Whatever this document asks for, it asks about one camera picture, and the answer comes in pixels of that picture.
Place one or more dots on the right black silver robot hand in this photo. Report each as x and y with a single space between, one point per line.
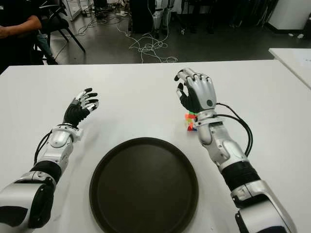
201 94

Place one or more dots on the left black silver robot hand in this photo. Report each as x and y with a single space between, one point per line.
74 112

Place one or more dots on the multicoloured Rubik's cube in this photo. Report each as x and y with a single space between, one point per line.
190 121

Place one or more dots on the left silver black robot arm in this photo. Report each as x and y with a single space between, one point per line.
53 150

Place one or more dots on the right silver black robot arm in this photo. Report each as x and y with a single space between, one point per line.
230 155

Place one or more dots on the dark brown round plate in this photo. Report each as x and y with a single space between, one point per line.
143 187

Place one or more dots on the white humanoid robot in background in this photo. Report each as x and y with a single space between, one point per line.
158 19

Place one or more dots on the black chair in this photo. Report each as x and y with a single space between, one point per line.
58 21

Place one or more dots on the white side table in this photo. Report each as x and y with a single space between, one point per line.
294 60

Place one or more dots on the seated person in black shirt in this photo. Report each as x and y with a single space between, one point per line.
14 29

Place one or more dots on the white glass display cabinet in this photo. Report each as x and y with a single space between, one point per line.
73 9

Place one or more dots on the white cabinet with black base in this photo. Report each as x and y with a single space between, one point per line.
289 12

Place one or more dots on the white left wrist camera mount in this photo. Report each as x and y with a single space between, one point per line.
79 134

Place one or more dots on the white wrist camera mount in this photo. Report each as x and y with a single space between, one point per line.
79 134
206 119

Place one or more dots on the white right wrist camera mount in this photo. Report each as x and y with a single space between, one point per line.
206 119

